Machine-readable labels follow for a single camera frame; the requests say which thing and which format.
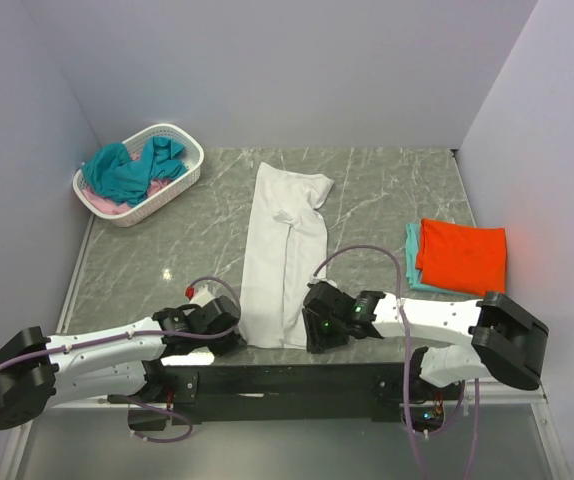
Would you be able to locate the folded light teal t shirt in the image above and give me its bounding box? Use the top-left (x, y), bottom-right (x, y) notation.
top-left (405, 223), bottom-right (442, 293)

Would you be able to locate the white plastic laundry basket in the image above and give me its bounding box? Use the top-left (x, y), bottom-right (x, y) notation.
top-left (72, 123), bottom-right (204, 227)

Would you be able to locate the folded orange t shirt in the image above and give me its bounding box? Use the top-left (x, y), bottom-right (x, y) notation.
top-left (416, 218), bottom-right (508, 297)

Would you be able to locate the teal t shirt in basket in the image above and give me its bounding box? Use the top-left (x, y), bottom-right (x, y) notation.
top-left (82, 136), bottom-right (188, 207)

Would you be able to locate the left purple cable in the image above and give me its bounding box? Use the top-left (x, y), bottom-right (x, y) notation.
top-left (0, 275), bottom-right (244, 444)

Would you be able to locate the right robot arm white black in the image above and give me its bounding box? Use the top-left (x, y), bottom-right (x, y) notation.
top-left (303, 281), bottom-right (549, 399)

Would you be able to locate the white t shirt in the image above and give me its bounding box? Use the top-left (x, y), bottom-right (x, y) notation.
top-left (239, 162), bottom-right (333, 349)

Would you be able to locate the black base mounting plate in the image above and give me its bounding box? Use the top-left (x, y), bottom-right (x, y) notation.
top-left (106, 363), bottom-right (448, 432)

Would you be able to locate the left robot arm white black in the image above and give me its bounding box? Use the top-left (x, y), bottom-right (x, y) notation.
top-left (0, 295), bottom-right (240, 430)

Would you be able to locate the pink t shirt in basket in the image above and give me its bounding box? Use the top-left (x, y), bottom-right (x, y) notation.
top-left (82, 154), bottom-right (187, 215)

